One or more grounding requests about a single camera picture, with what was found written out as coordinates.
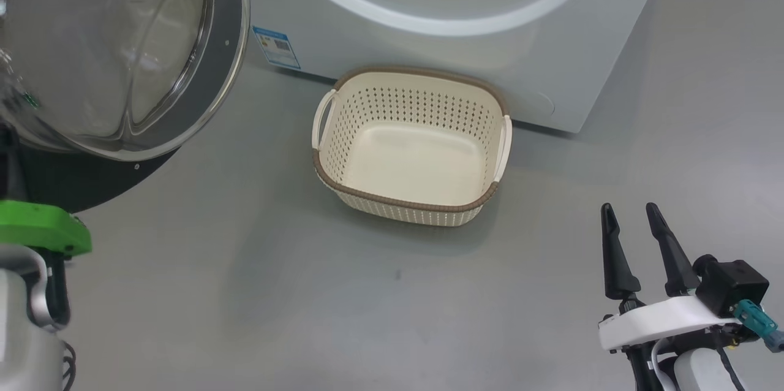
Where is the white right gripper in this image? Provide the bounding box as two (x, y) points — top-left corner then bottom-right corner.
(598, 202), (745, 352)

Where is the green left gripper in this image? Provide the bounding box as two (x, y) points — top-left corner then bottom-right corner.
(0, 200), (93, 259)

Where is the round glass washing machine door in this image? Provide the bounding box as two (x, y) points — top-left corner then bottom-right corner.
(0, 0), (252, 214)

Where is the white washing machine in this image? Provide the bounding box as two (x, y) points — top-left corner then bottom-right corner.
(247, 0), (674, 134)

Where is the cream perforated laundry basket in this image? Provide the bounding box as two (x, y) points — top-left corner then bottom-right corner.
(311, 66), (513, 228)

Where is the blue white energy label sticker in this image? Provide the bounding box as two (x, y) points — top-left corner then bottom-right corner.
(252, 26), (302, 71)

